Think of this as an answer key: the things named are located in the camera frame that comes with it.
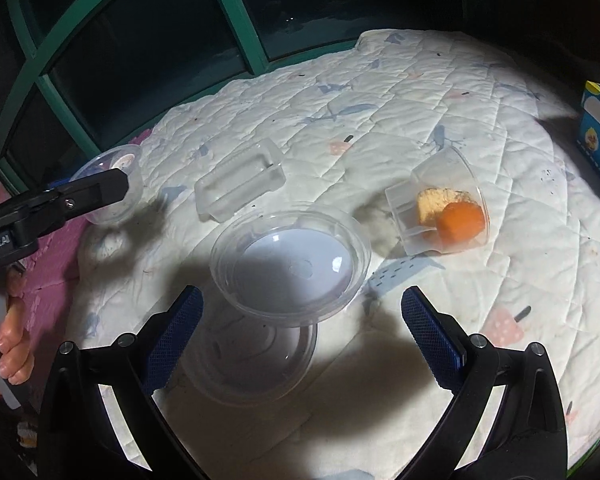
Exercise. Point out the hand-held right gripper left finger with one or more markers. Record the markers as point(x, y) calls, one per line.
point(175, 335)

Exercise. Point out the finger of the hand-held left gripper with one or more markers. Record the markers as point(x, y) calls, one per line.
point(60, 183)
point(90, 190)

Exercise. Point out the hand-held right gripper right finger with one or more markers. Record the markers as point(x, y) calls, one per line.
point(430, 335)

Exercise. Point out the small clear plastic cup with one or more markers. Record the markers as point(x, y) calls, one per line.
point(125, 160)

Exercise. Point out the clear rectangular plastic container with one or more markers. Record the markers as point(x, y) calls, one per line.
point(240, 180)

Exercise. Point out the clear cup with food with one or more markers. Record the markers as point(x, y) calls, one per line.
point(430, 175)

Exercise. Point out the person's left hand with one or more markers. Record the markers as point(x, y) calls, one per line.
point(15, 360)

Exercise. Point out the orange food piece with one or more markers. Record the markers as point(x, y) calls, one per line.
point(460, 222)

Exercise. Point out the yellow cake piece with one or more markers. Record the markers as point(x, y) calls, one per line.
point(435, 205)

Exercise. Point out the white quilted blanket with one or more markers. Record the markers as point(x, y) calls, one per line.
point(380, 85)

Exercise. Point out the green window frame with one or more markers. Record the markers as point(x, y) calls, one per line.
point(235, 10)

